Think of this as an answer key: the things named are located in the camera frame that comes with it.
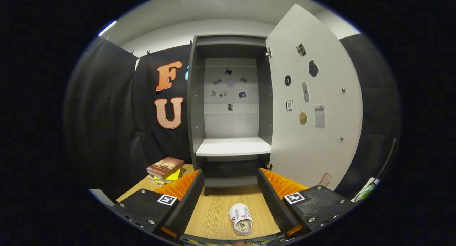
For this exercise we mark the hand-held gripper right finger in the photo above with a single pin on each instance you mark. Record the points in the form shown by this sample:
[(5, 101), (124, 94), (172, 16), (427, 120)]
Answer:
[(272, 199)]

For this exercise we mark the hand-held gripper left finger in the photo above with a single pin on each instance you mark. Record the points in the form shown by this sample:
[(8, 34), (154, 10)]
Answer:
[(187, 199)]

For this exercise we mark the white shoe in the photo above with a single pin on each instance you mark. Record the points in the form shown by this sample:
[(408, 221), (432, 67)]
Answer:
[(240, 219)]

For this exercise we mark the beige shoe cabinet door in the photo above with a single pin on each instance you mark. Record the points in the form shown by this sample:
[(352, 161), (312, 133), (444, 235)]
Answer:
[(320, 149)]

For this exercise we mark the dark grey shoe cabinet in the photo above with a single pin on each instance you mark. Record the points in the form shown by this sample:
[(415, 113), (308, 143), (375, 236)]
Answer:
[(194, 114)]

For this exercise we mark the yellow book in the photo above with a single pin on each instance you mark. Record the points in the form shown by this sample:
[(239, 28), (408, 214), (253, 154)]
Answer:
[(174, 175)]

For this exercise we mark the brown book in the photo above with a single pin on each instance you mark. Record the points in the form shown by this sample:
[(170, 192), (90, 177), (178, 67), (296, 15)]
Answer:
[(164, 166)]

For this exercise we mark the red and white hang tag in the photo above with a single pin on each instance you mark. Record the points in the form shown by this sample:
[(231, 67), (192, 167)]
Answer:
[(325, 180)]

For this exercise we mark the white and green object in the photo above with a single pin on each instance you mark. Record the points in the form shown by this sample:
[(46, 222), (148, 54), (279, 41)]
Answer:
[(367, 189)]

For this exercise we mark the black backdrop cloth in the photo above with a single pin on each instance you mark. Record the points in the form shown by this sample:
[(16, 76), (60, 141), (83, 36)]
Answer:
[(107, 132)]

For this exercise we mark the long ceiling light strip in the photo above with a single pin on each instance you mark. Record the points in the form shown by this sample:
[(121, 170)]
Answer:
[(107, 28)]

